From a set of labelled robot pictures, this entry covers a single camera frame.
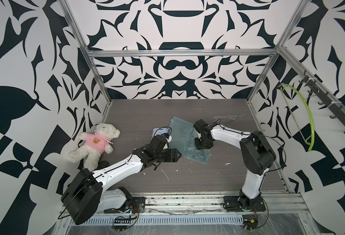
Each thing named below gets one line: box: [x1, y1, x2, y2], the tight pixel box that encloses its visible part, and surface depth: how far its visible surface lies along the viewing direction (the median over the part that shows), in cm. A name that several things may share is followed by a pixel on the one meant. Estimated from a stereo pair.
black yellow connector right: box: [242, 213, 259, 230], surface depth 73 cm
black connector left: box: [114, 218, 132, 224], surface depth 74 cm
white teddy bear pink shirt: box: [67, 122, 121, 172], surface depth 89 cm
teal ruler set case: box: [168, 116, 211, 164], surface depth 93 cm
